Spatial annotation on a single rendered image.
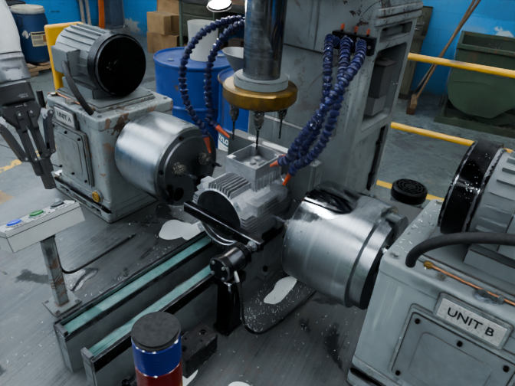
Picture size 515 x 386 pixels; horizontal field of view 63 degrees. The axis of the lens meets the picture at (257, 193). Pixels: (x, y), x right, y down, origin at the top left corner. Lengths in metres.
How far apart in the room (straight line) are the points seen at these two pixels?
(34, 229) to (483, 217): 0.88
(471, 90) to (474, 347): 4.30
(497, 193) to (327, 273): 0.36
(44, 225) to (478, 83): 4.49
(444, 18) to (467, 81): 1.24
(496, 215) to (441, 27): 5.30
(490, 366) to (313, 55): 0.80
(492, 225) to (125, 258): 0.96
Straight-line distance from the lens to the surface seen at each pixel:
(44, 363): 1.11
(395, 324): 0.88
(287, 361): 1.06
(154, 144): 1.20
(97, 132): 1.32
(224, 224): 1.04
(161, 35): 6.78
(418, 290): 0.82
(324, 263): 0.90
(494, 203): 0.77
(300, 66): 1.20
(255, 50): 0.98
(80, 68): 1.42
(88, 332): 1.02
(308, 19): 1.16
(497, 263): 0.82
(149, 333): 0.56
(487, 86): 4.99
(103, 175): 1.39
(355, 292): 0.91
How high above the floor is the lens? 1.64
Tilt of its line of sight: 31 degrees down
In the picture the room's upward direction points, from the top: 5 degrees clockwise
